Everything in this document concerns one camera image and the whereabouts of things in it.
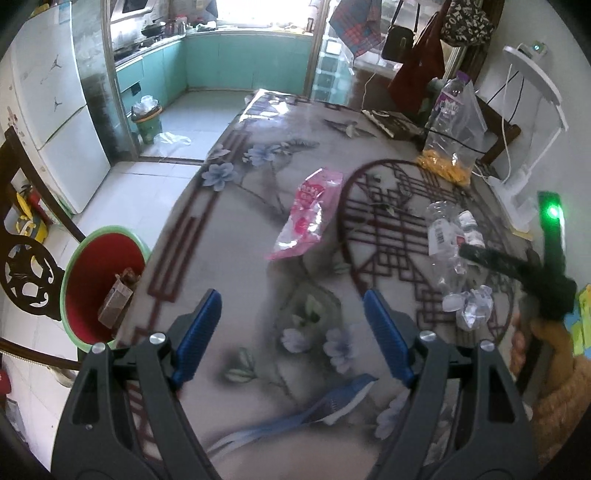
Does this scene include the plaid cloth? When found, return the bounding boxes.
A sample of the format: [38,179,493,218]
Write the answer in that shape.
[329,0,384,58]

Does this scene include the pink plastic bag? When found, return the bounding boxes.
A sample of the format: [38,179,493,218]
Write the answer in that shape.
[267,168,345,262]

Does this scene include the range hood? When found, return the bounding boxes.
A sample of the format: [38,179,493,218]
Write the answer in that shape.
[111,0,155,19]

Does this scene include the yellow green packet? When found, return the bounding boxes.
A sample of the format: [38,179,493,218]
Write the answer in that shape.
[570,285,591,356]

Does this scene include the purple label water bottle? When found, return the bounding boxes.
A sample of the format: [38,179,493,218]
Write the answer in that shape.
[427,78,465,139]

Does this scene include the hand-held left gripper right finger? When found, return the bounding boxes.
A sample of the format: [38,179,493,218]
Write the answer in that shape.
[362,290,541,480]

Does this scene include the red bin with green rim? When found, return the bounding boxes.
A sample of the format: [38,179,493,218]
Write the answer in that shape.
[60,225,152,352]

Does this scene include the teal kitchen cabinets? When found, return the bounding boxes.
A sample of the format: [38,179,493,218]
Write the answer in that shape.
[115,33,315,109]

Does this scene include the black white patterned bag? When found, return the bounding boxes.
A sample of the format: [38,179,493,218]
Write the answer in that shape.
[441,0,494,47]

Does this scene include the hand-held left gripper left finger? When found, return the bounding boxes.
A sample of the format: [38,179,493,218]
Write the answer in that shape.
[51,288,223,480]

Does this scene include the black handbag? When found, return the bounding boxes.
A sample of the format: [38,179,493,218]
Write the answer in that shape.
[381,0,422,62]

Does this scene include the person's right hand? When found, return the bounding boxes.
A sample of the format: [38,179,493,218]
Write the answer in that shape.
[509,310,537,385]

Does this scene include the dark wooden chair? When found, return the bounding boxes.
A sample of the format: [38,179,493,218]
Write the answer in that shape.
[0,127,86,370]

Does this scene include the red fire extinguisher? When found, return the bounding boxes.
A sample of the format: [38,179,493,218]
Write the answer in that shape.
[21,185,47,222]

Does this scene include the blue toothbrush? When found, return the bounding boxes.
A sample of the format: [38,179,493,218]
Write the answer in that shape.
[208,373,378,457]

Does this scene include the floral tablecloth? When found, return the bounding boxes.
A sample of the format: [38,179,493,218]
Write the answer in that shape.
[111,90,555,480]

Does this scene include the person's right forearm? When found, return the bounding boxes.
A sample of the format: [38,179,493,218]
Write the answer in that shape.
[529,318,591,462]

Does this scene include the clear bag of yellow snacks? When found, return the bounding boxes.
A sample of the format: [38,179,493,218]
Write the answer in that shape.
[417,83,488,188]

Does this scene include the green kitchen waste bin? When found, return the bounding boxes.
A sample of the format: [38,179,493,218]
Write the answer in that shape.
[130,95,163,145]

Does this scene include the white refrigerator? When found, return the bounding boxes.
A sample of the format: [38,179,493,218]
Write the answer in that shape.
[9,4,112,215]

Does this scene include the dark red bag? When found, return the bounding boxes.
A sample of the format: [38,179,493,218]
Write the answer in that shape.
[388,14,446,116]

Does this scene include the crushed clear plastic bottle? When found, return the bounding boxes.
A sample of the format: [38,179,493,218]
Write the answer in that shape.
[426,200,467,296]

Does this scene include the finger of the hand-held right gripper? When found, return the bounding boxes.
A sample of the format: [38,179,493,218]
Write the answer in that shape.
[459,244,536,288]

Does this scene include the brown cigarette pack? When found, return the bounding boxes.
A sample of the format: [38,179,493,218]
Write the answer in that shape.
[98,268,141,329]

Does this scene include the yellow toy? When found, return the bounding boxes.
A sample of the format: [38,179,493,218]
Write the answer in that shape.
[14,191,49,243]

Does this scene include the white desk lamp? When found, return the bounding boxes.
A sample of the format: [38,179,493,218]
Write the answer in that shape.
[487,43,570,232]

